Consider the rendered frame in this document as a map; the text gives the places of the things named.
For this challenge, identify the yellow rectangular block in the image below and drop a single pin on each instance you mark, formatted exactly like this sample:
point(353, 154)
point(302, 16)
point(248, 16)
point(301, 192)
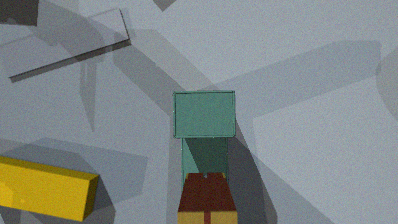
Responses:
point(47, 189)

